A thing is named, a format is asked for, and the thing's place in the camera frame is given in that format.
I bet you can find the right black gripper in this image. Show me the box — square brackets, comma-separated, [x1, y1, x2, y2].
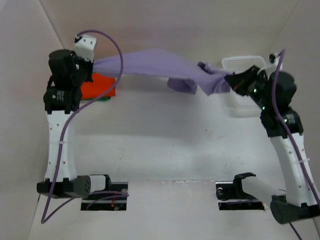
[224, 65, 271, 110]

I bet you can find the orange t shirt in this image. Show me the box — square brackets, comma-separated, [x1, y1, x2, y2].
[81, 73, 116, 100]

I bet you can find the green t shirt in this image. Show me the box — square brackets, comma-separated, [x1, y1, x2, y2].
[96, 96, 111, 102]

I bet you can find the lavender t shirt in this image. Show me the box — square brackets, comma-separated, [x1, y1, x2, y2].
[92, 48, 236, 97]

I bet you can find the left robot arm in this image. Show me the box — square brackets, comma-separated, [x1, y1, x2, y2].
[36, 49, 112, 200]

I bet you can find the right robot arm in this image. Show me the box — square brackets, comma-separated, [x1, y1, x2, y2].
[225, 65, 320, 225]

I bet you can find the white plastic laundry basket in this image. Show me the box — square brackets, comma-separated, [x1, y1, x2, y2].
[221, 55, 267, 118]

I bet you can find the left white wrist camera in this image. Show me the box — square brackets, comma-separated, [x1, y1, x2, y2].
[73, 34, 97, 63]

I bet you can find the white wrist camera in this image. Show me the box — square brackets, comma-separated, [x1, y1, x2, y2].
[73, 34, 97, 63]
[257, 53, 281, 75]

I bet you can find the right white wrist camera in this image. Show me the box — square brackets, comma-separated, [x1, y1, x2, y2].
[257, 53, 281, 75]

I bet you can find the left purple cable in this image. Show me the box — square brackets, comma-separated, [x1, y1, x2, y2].
[40, 29, 130, 225]

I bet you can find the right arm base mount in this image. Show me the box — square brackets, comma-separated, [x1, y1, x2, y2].
[215, 181, 265, 211]

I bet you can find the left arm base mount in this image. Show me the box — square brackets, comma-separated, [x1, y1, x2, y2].
[80, 182, 129, 212]

